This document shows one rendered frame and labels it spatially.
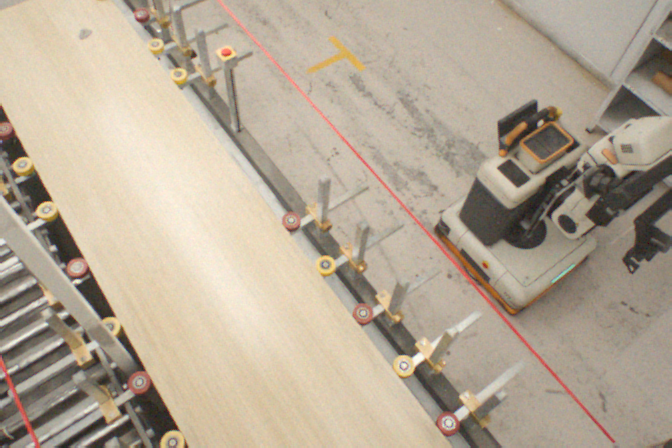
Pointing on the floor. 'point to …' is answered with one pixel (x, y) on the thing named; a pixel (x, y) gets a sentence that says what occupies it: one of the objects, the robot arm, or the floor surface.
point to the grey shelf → (641, 82)
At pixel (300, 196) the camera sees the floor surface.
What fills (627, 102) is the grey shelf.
